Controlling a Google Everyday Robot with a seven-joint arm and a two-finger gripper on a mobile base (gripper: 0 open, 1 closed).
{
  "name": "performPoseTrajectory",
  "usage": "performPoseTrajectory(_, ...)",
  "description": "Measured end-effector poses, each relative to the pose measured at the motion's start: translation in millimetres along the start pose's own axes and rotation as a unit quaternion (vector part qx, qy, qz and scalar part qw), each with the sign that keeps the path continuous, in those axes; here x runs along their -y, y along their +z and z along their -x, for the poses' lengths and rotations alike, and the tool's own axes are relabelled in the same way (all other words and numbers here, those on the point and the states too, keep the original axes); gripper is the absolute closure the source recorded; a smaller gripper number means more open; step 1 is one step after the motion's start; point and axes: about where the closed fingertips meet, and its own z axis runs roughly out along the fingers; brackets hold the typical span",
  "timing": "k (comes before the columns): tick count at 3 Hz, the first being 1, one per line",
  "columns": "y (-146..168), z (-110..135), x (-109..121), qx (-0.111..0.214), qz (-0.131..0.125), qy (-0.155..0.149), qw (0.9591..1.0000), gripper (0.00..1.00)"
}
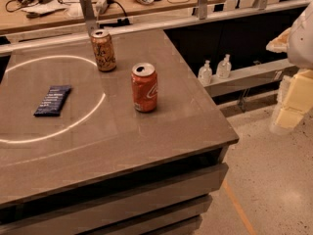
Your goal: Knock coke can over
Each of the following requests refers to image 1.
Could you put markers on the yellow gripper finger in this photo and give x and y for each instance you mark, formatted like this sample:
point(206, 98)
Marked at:
point(280, 43)
point(295, 99)

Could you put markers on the red coke can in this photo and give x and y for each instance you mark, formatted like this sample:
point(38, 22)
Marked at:
point(144, 87)

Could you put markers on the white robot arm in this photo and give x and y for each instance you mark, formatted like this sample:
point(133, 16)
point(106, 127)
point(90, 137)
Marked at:
point(300, 53)

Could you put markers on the tan sparkling water can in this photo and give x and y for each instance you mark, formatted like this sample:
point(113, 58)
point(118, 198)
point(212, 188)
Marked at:
point(103, 50)

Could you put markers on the grey cabinet drawers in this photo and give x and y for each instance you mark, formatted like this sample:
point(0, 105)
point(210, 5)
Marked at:
point(167, 199)

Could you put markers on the metal railing bar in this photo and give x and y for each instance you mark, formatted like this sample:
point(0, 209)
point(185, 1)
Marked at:
point(69, 33)

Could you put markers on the dark blue snack bar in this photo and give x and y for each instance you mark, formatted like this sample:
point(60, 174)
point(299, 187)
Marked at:
point(53, 102)

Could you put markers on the grey metal bracket post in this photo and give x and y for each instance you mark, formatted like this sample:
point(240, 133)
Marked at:
point(88, 14)

